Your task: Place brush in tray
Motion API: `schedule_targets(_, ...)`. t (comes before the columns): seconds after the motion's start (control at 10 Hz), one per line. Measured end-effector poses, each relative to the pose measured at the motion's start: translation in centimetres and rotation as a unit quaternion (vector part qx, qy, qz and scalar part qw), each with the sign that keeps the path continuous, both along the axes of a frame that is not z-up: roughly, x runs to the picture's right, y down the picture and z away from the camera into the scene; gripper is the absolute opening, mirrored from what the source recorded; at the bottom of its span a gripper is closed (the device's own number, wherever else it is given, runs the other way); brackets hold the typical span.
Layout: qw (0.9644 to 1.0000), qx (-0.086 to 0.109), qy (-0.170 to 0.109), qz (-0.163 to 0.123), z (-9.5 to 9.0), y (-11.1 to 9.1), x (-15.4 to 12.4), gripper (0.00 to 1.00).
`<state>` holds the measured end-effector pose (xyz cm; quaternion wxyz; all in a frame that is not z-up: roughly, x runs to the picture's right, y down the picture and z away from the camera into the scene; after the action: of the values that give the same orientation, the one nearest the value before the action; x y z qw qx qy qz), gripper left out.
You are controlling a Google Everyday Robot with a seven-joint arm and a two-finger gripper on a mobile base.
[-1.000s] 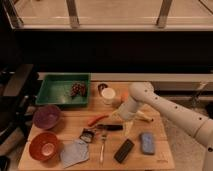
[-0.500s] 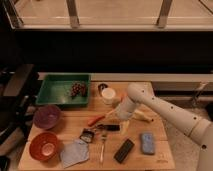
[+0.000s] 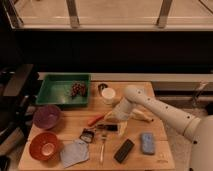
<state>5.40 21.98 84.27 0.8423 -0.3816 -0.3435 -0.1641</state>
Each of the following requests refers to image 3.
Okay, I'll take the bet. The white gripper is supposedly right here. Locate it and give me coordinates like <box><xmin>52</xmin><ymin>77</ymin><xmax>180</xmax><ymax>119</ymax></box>
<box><xmin>104</xmin><ymin>98</ymin><xmax>136</xmax><ymax>136</ymax></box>

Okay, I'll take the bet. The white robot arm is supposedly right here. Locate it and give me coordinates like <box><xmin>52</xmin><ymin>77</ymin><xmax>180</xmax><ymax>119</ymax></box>
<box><xmin>105</xmin><ymin>85</ymin><xmax>213</xmax><ymax>171</ymax></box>

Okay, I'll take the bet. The green plastic tray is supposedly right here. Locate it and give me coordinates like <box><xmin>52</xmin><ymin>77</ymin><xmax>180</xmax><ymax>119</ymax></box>
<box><xmin>36</xmin><ymin>73</ymin><xmax>90</xmax><ymax>107</ymax></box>

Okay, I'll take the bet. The orange carrot toy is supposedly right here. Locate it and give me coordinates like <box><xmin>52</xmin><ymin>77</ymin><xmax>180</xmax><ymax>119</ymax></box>
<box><xmin>87</xmin><ymin>115</ymin><xmax>105</xmax><ymax>126</ymax></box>

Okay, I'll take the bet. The yellow banana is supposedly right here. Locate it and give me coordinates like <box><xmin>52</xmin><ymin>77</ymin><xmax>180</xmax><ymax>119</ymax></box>
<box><xmin>132</xmin><ymin>109</ymin><xmax>153</xmax><ymax>122</ymax></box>

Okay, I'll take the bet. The silver fork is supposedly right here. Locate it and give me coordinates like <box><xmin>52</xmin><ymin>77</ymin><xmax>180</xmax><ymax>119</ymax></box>
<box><xmin>100</xmin><ymin>131</ymin><xmax>107</xmax><ymax>164</ymax></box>

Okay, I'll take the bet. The black rectangular remote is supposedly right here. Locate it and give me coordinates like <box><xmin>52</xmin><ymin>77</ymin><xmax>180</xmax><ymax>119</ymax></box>
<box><xmin>114</xmin><ymin>139</ymin><xmax>134</xmax><ymax>163</ymax></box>

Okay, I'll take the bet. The white cup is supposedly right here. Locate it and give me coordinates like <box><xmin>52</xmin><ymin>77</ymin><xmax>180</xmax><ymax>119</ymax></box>
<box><xmin>101</xmin><ymin>88</ymin><xmax>116</xmax><ymax>105</ymax></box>

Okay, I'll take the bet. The small black clip object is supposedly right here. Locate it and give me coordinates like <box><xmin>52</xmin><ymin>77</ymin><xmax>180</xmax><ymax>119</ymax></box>
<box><xmin>80</xmin><ymin>129</ymin><xmax>95</xmax><ymax>143</ymax></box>

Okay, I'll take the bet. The small black round object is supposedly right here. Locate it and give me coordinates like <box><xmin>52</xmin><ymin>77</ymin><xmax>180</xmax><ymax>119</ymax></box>
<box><xmin>98</xmin><ymin>83</ymin><xmax>108</xmax><ymax>93</ymax></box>

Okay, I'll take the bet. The blue sponge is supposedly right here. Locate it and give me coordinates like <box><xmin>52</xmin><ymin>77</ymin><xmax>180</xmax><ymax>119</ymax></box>
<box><xmin>141</xmin><ymin>133</ymin><xmax>155</xmax><ymax>155</ymax></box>

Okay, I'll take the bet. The grey-blue cloth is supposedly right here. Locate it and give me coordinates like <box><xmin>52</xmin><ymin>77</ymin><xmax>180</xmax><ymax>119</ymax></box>
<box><xmin>60</xmin><ymin>139</ymin><xmax>89</xmax><ymax>168</ymax></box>

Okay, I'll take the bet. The dark grape bunch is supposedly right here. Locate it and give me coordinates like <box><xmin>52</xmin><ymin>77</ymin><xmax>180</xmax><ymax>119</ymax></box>
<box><xmin>71</xmin><ymin>82</ymin><xmax>87</xmax><ymax>98</ymax></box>

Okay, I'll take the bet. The purple bowl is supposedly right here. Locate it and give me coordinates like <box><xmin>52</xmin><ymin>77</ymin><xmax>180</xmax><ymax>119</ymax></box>
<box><xmin>33</xmin><ymin>105</ymin><xmax>61</xmax><ymax>130</ymax></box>

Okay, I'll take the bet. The red bowl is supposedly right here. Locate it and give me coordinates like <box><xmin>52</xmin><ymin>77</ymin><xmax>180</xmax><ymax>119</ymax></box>
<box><xmin>29</xmin><ymin>132</ymin><xmax>60</xmax><ymax>161</ymax></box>

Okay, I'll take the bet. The black chair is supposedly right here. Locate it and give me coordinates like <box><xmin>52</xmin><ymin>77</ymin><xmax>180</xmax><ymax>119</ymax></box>
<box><xmin>0</xmin><ymin>64</ymin><xmax>39</xmax><ymax>147</ymax></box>

